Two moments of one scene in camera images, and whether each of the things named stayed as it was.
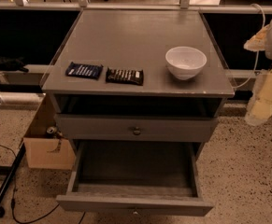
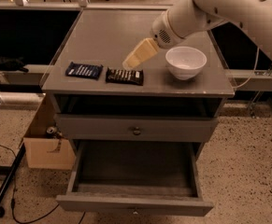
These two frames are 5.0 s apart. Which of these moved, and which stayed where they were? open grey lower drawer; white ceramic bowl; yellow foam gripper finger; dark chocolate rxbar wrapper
Moved: yellow foam gripper finger
Stayed: open grey lower drawer; dark chocolate rxbar wrapper; white ceramic bowl
